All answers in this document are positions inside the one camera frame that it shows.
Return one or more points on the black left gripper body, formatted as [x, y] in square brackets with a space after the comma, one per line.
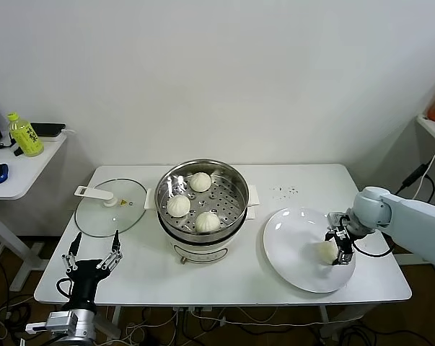
[85, 279]

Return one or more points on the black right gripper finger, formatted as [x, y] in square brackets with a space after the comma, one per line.
[346, 259]
[330, 237]

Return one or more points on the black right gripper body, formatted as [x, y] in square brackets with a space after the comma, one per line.
[345, 243]

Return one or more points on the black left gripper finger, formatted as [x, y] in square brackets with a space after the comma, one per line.
[75, 248]
[115, 247]

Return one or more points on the white steamed baozi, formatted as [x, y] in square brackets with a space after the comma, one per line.
[200, 182]
[207, 222]
[327, 252]
[178, 206]

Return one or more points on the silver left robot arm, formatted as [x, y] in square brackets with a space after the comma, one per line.
[78, 324]

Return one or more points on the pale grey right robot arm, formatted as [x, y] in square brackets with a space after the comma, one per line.
[412, 220]

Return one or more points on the perforated steel steamer basket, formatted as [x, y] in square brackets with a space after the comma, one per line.
[235, 180]

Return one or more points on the round white plate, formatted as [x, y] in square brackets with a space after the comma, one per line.
[293, 230]

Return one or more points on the scattered black crumbs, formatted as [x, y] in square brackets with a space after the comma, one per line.
[283, 188]

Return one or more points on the white electric cooking pot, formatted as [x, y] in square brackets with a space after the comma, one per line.
[199, 252]

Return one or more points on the white power strip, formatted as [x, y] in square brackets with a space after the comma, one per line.
[192, 308]

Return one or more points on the small black plug adapter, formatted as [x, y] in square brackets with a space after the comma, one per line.
[19, 150]

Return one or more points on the yellow green tea bottle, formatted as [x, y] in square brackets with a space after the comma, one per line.
[27, 140]

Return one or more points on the black smartphone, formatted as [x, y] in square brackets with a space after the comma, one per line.
[47, 129]

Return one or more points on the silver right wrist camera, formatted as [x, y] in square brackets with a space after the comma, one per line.
[338, 220]

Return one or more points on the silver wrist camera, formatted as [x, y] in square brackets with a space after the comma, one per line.
[338, 220]
[55, 320]

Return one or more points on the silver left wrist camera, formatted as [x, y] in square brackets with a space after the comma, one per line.
[55, 320]

